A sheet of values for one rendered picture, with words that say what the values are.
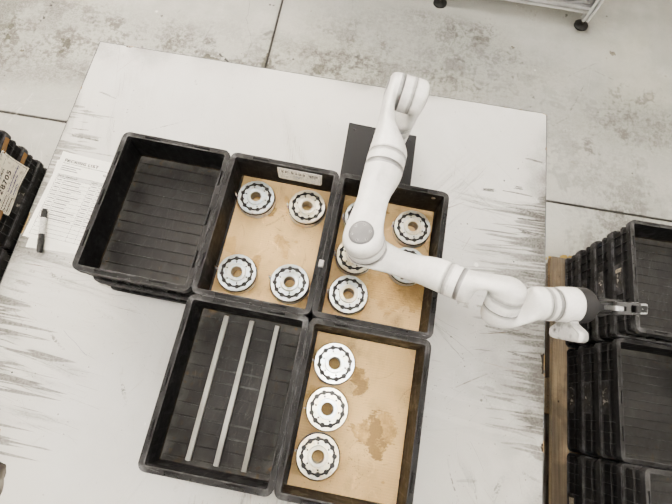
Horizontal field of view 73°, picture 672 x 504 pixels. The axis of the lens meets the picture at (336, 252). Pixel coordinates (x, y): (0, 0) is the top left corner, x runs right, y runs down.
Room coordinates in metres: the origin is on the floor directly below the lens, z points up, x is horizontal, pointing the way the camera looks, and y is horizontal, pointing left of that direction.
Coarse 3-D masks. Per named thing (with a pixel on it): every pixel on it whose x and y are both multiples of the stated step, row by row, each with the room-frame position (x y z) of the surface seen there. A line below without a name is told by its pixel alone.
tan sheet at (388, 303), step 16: (400, 208) 0.56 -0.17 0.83; (384, 224) 0.50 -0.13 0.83; (336, 240) 0.43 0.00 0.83; (336, 272) 0.34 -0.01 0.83; (368, 272) 0.35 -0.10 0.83; (368, 288) 0.31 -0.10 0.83; (384, 288) 0.31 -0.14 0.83; (400, 288) 0.32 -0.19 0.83; (416, 288) 0.33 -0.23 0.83; (368, 304) 0.27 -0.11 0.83; (384, 304) 0.27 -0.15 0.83; (400, 304) 0.28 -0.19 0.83; (416, 304) 0.28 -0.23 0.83; (368, 320) 0.22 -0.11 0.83; (384, 320) 0.23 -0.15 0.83; (400, 320) 0.23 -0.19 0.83; (416, 320) 0.24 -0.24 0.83
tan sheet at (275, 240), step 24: (288, 192) 0.56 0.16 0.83; (240, 216) 0.46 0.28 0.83; (288, 216) 0.48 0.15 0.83; (240, 240) 0.39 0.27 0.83; (264, 240) 0.40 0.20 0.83; (288, 240) 0.41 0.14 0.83; (312, 240) 0.42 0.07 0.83; (264, 264) 0.33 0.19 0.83; (312, 264) 0.35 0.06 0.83; (216, 288) 0.25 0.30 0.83; (264, 288) 0.27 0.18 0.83
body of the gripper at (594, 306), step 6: (582, 288) 0.30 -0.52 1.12; (588, 294) 0.28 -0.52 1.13; (594, 294) 0.28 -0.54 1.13; (588, 300) 0.27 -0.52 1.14; (594, 300) 0.27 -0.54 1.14; (588, 306) 0.26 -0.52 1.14; (594, 306) 0.26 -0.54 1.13; (600, 306) 0.26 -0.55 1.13; (588, 312) 0.24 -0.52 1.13; (594, 312) 0.25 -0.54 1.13; (606, 312) 0.25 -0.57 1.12; (588, 318) 0.24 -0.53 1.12
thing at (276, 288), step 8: (288, 264) 0.33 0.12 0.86; (280, 272) 0.31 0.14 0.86; (288, 272) 0.31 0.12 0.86; (296, 272) 0.32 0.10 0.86; (304, 272) 0.32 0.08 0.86; (272, 280) 0.29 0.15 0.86; (304, 280) 0.30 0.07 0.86; (272, 288) 0.26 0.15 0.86; (280, 288) 0.27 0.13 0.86; (296, 288) 0.27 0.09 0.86; (304, 288) 0.28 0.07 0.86; (280, 296) 0.25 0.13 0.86; (288, 296) 0.25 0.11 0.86; (296, 296) 0.25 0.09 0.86
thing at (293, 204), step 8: (304, 192) 0.55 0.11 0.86; (312, 192) 0.55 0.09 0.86; (296, 200) 0.52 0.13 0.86; (320, 200) 0.53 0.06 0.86; (296, 208) 0.50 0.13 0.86; (320, 208) 0.51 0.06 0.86; (296, 216) 0.47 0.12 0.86; (304, 216) 0.48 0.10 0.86; (312, 216) 0.48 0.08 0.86; (320, 216) 0.48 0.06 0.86
